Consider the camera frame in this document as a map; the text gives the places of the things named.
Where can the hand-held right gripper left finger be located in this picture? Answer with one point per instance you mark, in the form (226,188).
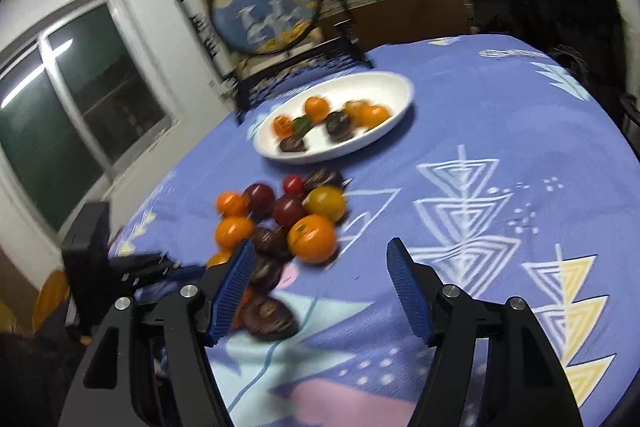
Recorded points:
(231,294)

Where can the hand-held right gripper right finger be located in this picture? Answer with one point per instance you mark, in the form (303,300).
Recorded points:
(407,292)

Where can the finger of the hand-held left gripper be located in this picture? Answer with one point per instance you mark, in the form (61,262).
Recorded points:
(165,279)
(142,263)

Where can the large orange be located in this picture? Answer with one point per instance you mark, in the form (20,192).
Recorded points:
(312,238)

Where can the white oval plate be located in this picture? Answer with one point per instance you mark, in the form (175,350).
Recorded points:
(350,147)

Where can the small tangerine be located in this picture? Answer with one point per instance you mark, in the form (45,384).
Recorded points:
(282,125)
(232,233)
(231,204)
(218,260)
(374,117)
(316,107)

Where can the dark purple mangosteen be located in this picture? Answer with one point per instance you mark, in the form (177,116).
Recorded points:
(265,272)
(270,318)
(270,241)
(322,178)
(339,124)
(292,143)

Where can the yellow chair back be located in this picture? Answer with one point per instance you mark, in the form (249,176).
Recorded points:
(50,299)

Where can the dark red plum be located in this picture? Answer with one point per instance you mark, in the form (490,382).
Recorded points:
(288,211)
(259,199)

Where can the yellow-orange citrus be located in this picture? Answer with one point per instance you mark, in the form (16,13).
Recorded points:
(353,107)
(326,203)

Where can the small red cherry tomato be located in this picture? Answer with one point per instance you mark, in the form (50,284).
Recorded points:
(293,184)

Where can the white-framed window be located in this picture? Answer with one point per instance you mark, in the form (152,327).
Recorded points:
(80,107)

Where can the blue printed tablecloth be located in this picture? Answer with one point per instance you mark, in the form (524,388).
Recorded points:
(475,132)

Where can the small green fruit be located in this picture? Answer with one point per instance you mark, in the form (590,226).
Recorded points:
(301,124)

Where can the brown cardboard panel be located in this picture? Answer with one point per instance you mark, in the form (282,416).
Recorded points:
(410,19)

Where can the round painted screen on stand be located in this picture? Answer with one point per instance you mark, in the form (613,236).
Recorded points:
(262,2)

